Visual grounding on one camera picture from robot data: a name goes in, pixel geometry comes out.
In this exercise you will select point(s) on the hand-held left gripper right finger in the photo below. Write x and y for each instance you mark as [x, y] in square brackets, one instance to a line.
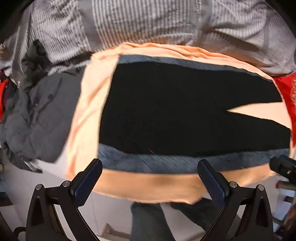
[214, 185]

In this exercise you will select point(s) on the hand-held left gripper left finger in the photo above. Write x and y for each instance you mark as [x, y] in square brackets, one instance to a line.
[86, 185]

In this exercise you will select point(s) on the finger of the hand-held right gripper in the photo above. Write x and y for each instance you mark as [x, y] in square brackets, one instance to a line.
[282, 165]

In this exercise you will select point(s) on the blue-grey patterned cloth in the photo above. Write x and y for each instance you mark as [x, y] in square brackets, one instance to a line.
[150, 162]

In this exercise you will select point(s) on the person's left leg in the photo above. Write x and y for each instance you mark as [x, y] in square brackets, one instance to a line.
[148, 222]

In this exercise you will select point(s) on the red patterned cloth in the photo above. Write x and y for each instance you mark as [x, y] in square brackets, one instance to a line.
[288, 92]

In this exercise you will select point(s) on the grey crumpled garment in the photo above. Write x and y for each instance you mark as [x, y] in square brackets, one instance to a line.
[41, 115]

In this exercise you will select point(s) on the peach bed sheet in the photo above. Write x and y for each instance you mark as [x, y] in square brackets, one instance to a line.
[92, 92]

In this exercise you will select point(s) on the grey striped duvet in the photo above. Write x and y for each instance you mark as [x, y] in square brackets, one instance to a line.
[138, 20]

